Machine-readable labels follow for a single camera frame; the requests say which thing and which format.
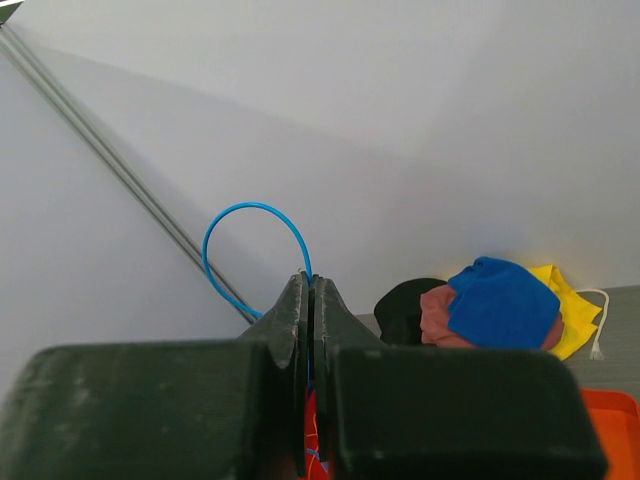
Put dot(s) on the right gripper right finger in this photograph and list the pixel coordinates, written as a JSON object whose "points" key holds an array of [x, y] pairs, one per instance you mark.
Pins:
{"points": [[415, 412]]}

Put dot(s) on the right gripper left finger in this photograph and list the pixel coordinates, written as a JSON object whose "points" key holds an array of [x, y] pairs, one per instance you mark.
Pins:
{"points": [[204, 409]]}

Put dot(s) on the red plastic box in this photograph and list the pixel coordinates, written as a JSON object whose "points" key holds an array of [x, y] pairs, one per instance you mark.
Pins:
{"points": [[315, 467]]}

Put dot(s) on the black cloth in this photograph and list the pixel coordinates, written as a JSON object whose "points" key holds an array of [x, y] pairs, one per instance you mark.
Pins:
{"points": [[398, 313]]}

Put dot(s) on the pink cloth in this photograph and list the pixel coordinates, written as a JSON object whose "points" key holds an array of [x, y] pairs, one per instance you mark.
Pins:
{"points": [[435, 317]]}

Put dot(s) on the blue cloth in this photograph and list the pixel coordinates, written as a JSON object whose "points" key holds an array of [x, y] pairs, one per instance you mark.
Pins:
{"points": [[500, 304]]}

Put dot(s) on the yellow cloth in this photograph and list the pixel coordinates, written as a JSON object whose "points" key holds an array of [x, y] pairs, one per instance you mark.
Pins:
{"points": [[578, 314]]}

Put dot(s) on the orange plastic box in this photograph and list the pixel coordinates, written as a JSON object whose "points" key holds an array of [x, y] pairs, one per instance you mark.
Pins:
{"points": [[615, 416]]}

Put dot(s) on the aluminium frame post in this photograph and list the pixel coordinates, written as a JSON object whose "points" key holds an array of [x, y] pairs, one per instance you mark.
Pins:
{"points": [[67, 107]]}

